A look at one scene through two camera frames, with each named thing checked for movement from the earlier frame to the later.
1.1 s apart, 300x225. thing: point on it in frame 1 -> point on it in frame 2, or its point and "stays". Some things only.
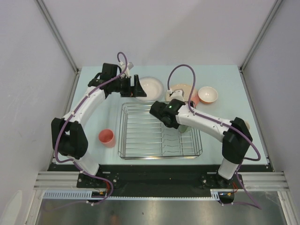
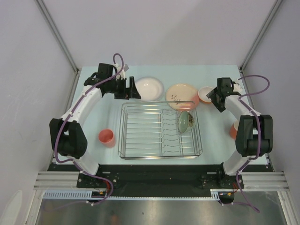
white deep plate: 153,88 stays
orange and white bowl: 207,94 stays
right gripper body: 169,125 -> 217,105
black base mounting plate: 160,180 stays
